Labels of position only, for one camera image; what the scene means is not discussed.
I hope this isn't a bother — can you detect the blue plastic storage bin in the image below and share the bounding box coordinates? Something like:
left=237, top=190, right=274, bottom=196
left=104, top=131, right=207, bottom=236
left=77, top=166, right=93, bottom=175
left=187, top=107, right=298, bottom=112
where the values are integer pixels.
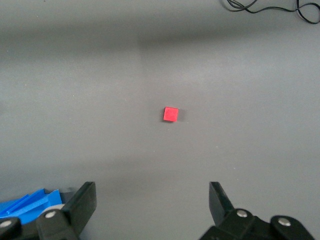
left=0, top=188, right=63, bottom=226

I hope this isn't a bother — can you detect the small red cube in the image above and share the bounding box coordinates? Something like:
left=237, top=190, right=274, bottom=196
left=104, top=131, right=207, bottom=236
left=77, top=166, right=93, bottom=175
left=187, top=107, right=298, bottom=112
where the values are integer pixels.
left=162, top=106, right=180, bottom=123

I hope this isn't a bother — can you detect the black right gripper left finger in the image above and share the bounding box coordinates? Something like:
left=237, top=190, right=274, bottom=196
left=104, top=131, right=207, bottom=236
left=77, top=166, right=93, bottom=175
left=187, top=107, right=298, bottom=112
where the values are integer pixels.
left=36, top=181, right=97, bottom=240

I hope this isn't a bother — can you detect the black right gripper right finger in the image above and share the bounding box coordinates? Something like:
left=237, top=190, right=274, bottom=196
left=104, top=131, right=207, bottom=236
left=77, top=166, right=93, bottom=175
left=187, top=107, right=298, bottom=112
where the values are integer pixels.
left=198, top=181, right=272, bottom=240

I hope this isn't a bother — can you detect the thin black loose cable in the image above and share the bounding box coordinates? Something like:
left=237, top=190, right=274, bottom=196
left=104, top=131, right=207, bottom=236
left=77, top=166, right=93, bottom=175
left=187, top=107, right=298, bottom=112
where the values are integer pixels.
left=219, top=0, right=320, bottom=25

